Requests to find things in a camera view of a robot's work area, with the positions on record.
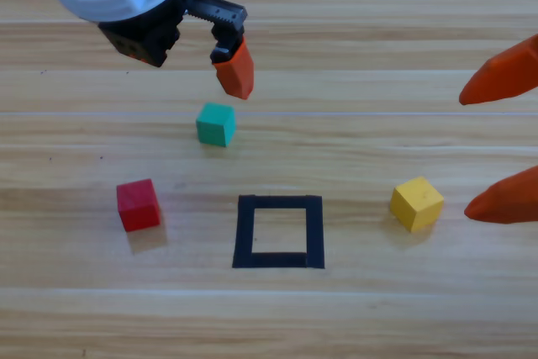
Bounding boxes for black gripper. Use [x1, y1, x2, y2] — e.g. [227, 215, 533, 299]
[98, 0, 256, 101]

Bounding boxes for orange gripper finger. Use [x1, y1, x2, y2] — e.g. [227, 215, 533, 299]
[464, 165, 538, 225]
[458, 34, 538, 106]

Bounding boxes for green wooden block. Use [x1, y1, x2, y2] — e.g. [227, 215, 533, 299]
[195, 102, 237, 148]

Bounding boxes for yellow wooden block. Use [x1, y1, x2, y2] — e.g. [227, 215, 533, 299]
[389, 176, 446, 234]

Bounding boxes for red wooden block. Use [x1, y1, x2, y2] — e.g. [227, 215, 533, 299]
[116, 178, 162, 233]

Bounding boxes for black tape square outline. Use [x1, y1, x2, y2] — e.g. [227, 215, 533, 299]
[231, 194, 326, 270]

